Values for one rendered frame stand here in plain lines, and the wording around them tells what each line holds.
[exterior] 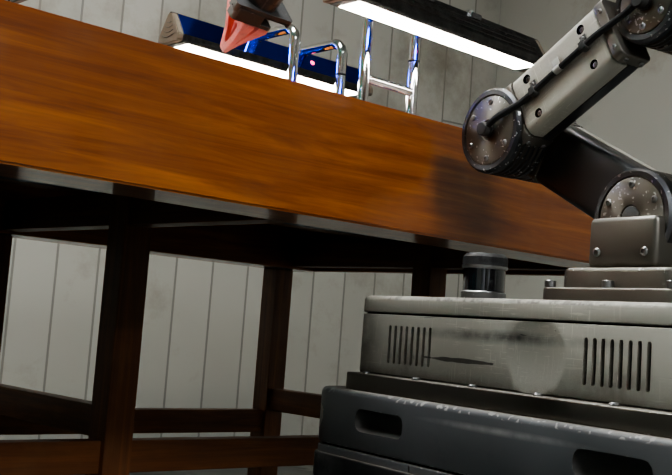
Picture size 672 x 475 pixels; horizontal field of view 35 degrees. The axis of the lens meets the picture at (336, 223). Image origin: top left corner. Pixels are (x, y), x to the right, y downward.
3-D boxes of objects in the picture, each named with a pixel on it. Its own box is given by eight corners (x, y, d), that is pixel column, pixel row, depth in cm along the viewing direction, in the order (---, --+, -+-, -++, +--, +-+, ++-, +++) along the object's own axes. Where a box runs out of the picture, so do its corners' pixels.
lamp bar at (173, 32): (373, 95, 281) (375, 68, 282) (177, 39, 239) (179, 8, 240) (352, 99, 287) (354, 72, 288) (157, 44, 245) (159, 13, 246)
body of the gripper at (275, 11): (216, -16, 153) (244, -56, 149) (271, 3, 160) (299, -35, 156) (231, 13, 149) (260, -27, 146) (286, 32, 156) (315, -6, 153)
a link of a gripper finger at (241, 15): (189, 26, 157) (223, -23, 153) (228, 38, 162) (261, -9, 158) (203, 57, 154) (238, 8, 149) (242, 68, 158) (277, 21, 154)
